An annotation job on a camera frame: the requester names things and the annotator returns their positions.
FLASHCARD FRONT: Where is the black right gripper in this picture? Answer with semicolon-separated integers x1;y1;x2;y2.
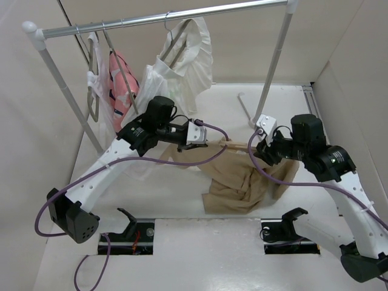
253;128;308;166

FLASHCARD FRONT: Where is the beige wooden hanger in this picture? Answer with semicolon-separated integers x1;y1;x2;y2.
226;142;256;153

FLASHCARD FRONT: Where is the beige t shirt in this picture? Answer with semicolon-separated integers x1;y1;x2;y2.
160;138;299;215

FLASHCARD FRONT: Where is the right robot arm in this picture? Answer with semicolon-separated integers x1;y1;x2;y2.
249;114;387;283

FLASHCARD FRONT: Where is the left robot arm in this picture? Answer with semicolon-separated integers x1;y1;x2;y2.
47;96;207;244

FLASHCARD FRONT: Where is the grey hanger with pink garment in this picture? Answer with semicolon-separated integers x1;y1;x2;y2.
101;21;139;115

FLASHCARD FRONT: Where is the grey hanger with blouse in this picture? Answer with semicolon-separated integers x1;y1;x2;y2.
160;11;192;69

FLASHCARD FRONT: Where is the white pleated blouse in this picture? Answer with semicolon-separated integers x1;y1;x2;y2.
121;17;213;127

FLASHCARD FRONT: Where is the pink patterned garment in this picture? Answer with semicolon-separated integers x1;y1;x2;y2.
109;50;139;133

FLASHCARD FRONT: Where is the white tank top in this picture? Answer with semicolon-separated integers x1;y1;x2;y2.
94;39;116;150

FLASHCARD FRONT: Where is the silver white clothes rack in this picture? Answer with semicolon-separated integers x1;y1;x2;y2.
22;1;298;154

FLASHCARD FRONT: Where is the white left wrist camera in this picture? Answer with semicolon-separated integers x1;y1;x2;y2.
186;121;207;145

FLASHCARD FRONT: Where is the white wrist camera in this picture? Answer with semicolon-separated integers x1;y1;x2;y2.
186;121;207;145
255;114;277;146

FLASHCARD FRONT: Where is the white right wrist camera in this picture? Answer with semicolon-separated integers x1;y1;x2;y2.
255;114;277;146

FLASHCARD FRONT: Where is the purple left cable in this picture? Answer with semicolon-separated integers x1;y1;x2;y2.
33;120;230;290

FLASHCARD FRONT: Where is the purple cable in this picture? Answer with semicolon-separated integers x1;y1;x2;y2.
33;120;230;290
247;129;388;231

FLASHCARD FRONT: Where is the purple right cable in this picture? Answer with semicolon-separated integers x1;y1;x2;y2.
247;129;388;231

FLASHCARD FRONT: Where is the aluminium rail on table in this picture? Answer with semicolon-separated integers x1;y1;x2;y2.
302;85;321;118

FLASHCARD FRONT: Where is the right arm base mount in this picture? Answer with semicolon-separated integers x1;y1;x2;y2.
259;207;321;255

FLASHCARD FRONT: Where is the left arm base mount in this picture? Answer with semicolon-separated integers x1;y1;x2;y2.
100;208;155;256

